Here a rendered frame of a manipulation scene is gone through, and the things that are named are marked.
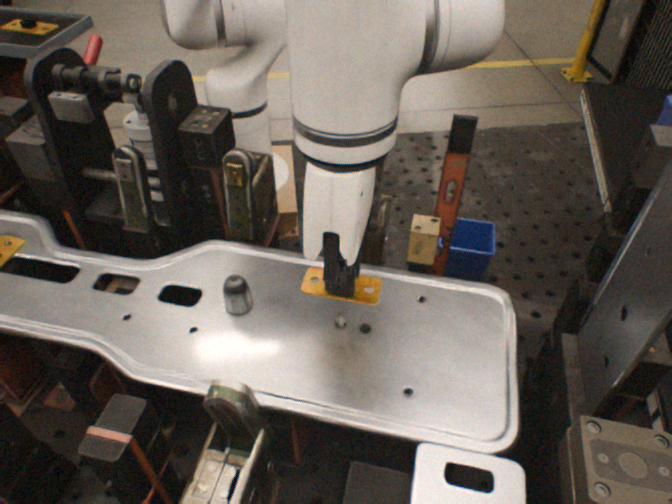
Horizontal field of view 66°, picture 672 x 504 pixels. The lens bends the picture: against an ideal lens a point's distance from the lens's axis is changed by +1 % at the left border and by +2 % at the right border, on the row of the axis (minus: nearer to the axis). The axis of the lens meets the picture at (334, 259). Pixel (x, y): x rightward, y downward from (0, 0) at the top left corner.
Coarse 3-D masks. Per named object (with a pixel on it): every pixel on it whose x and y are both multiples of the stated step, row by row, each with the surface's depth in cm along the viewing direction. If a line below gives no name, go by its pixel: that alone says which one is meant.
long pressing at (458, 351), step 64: (64, 256) 67; (192, 256) 68; (256, 256) 68; (320, 256) 67; (0, 320) 60; (64, 320) 60; (128, 320) 60; (192, 320) 60; (256, 320) 60; (320, 320) 60; (384, 320) 60; (448, 320) 60; (512, 320) 60; (192, 384) 54; (256, 384) 54; (320, 384) 54; (384, 384) 54; (448, 384) 54; (512, 384) 54; (512, 448) 50
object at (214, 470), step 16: (224, 432) 48; (208, 448) 45; (224, 448) 49; (256, 448) 44; (208, 464) 43; (224, 464) 44; (240, 464) 43; (256, 464) 44; (272, 464) 50; (192, 480) 43; (208, 480) 43; (224, 480) 43; (240, 480) 42; (256, 480) 45; (272, 480) 51; (192, 496) 42; (208, 496) 42; (224, 496) 41; (240, 496) 42; (256, 496) 45; (272, 496) 52
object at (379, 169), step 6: (378, 168) 60; (378, 174) 60; (378, 180) 61; (378, 186) 61; (378, 192) 62; (378, 198) 62; (372, 204) 63; (378, 204) 63; (372, 210) 63; (378, 210) 63; (372, 216) 64; (372, 222) 64
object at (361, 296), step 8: (312, 272) 56; (320, 272) 56; (304, 280) 55; (320, 280) 55; (360, 280) 55; (368, 280) 55; (376, 280) 55; (304, 288) 54; (312, 288) 54; (320, 288) 54; (360, 288) 54; (376, 288) 54; (328, 296) 54; (336, 296) 53; (344, 296) 53; (352, 296) 53; (360, 296) 53; (368, 296) 53; (376, 296) 53; (368, 304) 53; (376, 304) 53
